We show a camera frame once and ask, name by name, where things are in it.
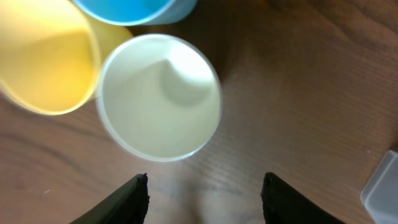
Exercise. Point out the clear plastic storage container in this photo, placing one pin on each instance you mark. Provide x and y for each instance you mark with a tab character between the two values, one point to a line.
379	195

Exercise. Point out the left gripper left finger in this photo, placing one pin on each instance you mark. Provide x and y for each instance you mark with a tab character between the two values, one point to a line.
127	205

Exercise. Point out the yellow cup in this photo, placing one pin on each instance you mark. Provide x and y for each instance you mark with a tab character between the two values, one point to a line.
52	53

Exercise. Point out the cream white cup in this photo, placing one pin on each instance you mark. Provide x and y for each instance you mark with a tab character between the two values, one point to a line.
159	97

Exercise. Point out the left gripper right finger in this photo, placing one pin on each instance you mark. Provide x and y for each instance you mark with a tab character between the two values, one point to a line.
282	204

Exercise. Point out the light blue cup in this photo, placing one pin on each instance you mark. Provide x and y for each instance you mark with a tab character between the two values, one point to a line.
137	12

